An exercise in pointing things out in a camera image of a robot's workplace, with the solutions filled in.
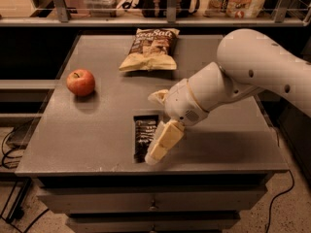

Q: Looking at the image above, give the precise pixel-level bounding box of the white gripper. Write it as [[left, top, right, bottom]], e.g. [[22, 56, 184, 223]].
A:
[[145, 79, 209, 165]]

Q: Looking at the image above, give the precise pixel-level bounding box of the black rxbar chocolate wrapper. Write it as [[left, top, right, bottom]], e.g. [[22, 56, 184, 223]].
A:
[[133, 115, 158, 163]]

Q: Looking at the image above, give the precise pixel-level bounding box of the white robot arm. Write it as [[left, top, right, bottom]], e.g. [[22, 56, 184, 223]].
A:
[[145, 29, 311, 165]]

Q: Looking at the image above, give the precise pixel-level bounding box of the brown sea salt chip bag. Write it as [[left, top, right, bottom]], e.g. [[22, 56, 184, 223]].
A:
[[119, 28, 179, 72]]

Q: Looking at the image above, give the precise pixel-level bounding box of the grey drawer cabinet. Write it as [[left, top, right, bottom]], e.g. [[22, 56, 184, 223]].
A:
[[17, 35, 287, 233]]

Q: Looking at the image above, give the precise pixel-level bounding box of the red apple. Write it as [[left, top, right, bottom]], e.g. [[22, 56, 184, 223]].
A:
[[66, 69, 95, 96]]

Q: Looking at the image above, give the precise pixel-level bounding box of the upper grey drawer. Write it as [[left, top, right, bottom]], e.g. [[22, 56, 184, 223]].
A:
[[38, 185, 267, 215]]

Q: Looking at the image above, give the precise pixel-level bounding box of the grey drawer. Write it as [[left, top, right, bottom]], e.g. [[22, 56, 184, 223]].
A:
[[38, 185, 267, 215], [66, 212, 240, 233]]

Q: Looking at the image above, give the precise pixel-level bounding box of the lower grey drawer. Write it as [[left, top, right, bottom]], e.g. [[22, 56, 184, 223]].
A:
[[66, 212, 240, 233]]

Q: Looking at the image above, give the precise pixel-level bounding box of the grey metal shelf rail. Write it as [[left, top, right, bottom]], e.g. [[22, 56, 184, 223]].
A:
[[0, 0, 311, 28]]

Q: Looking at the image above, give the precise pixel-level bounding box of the black cable right floor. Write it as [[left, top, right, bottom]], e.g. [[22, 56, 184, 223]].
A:
[[263, 169, 295, 233]]

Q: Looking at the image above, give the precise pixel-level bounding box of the black cables left floor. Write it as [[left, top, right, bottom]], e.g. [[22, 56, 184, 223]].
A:
[[0, 119, 50, 233]]

